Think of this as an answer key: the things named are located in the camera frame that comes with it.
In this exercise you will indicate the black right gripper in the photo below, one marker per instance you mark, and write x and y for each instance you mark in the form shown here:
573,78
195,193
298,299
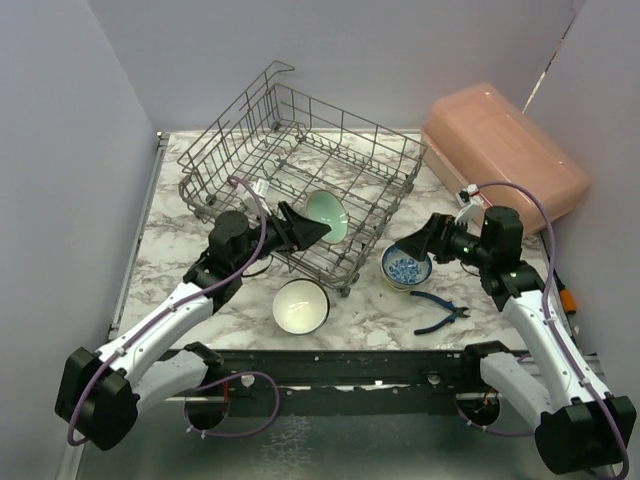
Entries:
435,239

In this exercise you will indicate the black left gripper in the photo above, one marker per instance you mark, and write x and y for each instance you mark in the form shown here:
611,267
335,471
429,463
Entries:
299,233

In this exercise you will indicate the mint green ceramic bowl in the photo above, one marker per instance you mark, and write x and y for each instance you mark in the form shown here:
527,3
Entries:
324,207

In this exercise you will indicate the blue floral orange bowl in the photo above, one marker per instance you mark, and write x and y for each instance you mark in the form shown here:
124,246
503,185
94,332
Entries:
402,271

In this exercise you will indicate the grey wire dish rack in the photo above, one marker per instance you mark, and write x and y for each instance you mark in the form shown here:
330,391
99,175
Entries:
300,144

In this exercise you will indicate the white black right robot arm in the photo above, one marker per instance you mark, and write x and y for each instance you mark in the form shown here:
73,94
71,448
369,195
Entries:
578,424

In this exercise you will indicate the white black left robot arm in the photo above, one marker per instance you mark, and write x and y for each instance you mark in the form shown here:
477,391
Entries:
102,393

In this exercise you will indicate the white bowl with dark rim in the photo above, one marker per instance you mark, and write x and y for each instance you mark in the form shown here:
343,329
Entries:
301,306

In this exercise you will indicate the pink translucent plastic storage box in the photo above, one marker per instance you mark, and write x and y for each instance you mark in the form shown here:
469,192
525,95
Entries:
477,136

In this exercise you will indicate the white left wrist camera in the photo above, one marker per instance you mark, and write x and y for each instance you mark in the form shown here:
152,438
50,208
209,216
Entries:
261,188

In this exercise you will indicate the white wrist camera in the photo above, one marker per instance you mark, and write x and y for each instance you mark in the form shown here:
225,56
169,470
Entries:
261,188
472,205

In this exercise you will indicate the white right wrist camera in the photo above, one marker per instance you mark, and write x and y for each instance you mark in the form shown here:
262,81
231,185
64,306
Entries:
472,205

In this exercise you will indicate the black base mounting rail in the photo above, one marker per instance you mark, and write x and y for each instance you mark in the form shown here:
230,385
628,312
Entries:
344,383

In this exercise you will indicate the orange black tool handle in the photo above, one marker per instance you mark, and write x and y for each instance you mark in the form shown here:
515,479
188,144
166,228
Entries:
568,303

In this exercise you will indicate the aluminium extrusion frame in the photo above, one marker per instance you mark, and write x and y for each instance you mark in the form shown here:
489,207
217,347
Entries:
200,395

